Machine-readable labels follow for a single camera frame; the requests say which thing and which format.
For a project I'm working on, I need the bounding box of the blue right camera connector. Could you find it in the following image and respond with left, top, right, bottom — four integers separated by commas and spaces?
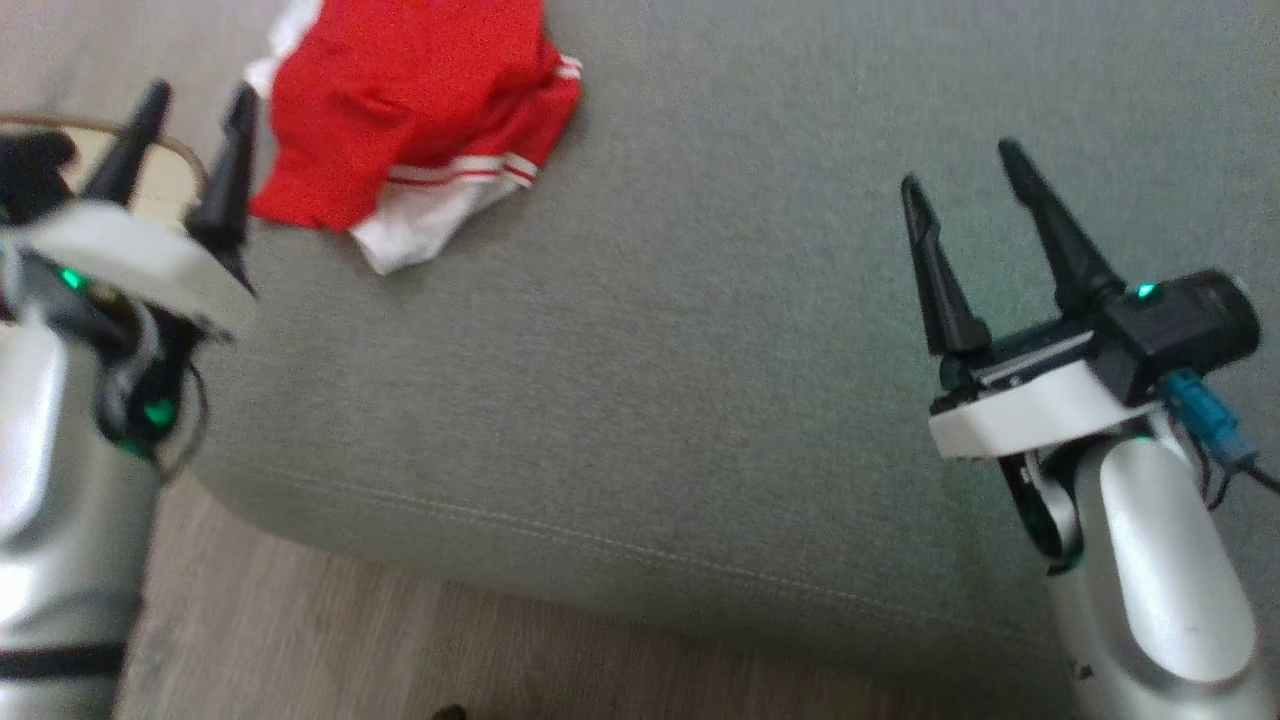
1160, 368, 1259, 469

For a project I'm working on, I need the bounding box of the woven laundry basket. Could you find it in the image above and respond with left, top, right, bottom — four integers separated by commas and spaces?
0, 112, 209, 226

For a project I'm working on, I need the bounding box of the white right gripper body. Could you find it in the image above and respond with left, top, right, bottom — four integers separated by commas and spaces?
928, 320, 1161, 461

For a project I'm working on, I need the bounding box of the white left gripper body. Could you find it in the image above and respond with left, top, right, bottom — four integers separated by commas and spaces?
0, 203, 261, 341

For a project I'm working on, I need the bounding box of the grey fabric sofa seat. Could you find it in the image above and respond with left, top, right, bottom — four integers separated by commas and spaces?
190, 0, 1280, 691

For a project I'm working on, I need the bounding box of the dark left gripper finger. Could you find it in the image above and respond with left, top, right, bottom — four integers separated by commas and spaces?
80, 80, 173, 206
185, 83, 261, 296

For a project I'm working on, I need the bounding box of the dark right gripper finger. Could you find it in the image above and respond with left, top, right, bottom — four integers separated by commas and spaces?
900, 175, 993, 358
997, 138, 1126, 316

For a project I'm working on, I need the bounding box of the red jersey with striped trim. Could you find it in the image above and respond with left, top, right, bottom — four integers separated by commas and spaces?
245, 0, 584, 276

